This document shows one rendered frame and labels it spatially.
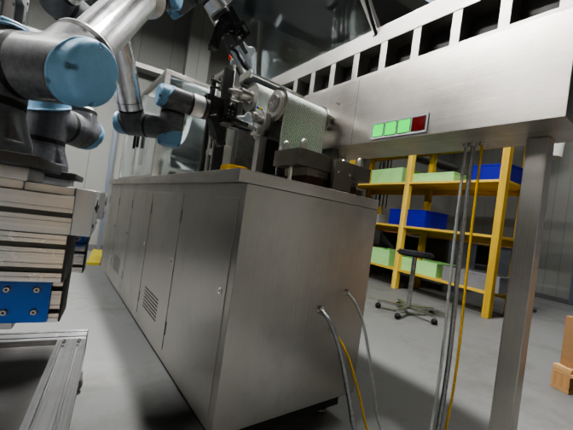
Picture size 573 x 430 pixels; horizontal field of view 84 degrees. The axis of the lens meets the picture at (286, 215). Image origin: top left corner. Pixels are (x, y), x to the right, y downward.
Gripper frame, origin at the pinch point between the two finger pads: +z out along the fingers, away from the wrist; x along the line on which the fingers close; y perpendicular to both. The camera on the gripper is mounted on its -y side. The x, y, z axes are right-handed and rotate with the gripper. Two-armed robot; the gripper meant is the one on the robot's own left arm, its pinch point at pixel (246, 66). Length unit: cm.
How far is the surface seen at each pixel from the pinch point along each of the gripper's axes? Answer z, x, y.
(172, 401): 80, 8, -108
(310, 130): 36.0, -4.6, 8.0
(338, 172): 47, -27, -8
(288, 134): 30.1, -4.6, -3.1
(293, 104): 22.2, -4.6, 7.1
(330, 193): 48, -30, -19
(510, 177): 250, 22, 237
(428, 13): 21, -44, 53
